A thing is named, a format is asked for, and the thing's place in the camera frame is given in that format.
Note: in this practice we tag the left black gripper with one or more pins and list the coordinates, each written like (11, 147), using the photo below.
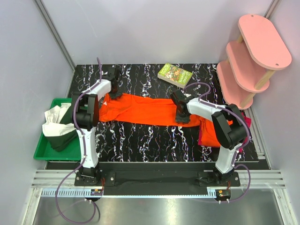
(114, 96)

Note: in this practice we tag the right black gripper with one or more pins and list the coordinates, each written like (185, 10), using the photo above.
(178, 119)

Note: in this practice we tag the orange t shirt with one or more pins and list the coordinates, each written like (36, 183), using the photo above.
(207, 135)
(143, 110)

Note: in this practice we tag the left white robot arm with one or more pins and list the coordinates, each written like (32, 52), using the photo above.
(85, 116)

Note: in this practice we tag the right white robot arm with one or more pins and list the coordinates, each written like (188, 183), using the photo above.
(230, 127)

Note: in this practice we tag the folded orange t shirt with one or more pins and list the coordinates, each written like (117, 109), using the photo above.
(207, 135)

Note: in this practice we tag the green paperback book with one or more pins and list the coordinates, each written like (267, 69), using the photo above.
(174, 75)

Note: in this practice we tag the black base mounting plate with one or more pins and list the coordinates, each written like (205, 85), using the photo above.
(134, 183)

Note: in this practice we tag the white t shirt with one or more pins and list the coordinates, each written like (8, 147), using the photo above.
(58, 121)

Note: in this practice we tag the dark green t shirt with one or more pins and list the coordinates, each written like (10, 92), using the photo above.
(61, 142)

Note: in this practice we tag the pink three-tier shelf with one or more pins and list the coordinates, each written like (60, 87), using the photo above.
(251, 61)

